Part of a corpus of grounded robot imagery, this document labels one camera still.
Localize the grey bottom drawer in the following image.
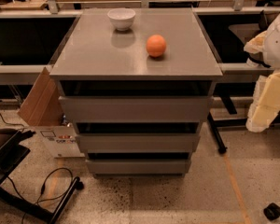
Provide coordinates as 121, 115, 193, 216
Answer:
85, 160, 191, 175

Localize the grey drawer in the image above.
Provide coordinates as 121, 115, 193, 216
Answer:
76, 134, 200, 153
85, 160, 191, 175
59, 96, 213, 123

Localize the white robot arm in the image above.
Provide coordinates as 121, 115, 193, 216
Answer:
244, 13, 280, 133

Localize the grey top drawer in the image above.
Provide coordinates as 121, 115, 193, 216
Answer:
59, 96, 213, 123

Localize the grey drawer cabinet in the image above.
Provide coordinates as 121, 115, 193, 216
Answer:
49, 7, 224, 177

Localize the grey middle drawer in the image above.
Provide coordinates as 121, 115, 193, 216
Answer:
76, 134, 200, 153

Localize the open cardboard box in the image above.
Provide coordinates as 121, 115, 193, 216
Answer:
18, 68, 84, 158

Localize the orange ball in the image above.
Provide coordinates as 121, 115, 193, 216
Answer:
147, 35, 166, 58

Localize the white ceramic bowl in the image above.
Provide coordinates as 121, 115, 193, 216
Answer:
107, 8, 136, 31

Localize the black chair base right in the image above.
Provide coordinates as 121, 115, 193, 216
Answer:
263, 203, 280, 220

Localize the black stand frame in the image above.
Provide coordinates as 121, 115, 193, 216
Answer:
0, 128, 85, 224

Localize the black table leg frame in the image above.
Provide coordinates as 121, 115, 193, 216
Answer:
207, 95, 280, 155

